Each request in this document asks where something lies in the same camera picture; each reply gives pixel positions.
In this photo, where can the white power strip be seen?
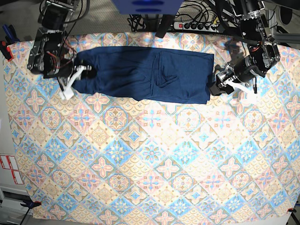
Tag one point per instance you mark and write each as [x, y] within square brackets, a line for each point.
[202, 26]

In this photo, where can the patterned tile tablecloth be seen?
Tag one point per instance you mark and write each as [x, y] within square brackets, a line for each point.
[116, 161]

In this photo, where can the blue clamp upper left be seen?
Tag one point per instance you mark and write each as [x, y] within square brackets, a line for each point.
[10, 32]

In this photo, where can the orange clamp lower right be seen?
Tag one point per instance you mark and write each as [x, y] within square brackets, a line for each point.
[293, 210]

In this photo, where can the red black clamp left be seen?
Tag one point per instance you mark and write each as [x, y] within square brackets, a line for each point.
[6, 51]

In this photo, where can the red white label stickers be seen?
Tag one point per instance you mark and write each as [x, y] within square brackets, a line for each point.
[8, 166]

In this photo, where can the dark red black post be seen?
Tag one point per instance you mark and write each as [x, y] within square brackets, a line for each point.
[164, 25]

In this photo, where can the blue clamp lower left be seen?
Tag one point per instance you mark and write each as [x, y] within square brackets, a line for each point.
[30, 204]

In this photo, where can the blue long-sleeve T-shirt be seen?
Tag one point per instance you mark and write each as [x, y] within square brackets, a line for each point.
[159, 74]

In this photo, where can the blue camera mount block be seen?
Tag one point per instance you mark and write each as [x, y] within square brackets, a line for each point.
[168, 7]

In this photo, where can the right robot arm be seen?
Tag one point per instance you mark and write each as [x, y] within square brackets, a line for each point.
[51, 55]

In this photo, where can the blue clamp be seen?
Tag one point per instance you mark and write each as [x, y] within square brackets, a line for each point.
[10, 32]
[30, 204]

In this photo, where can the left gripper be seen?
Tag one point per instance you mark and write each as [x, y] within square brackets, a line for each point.
[241, 72]

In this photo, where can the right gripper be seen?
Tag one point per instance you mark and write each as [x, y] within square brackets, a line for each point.
[67, 73]

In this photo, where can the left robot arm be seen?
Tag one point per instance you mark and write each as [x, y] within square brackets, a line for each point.
[263, 51]

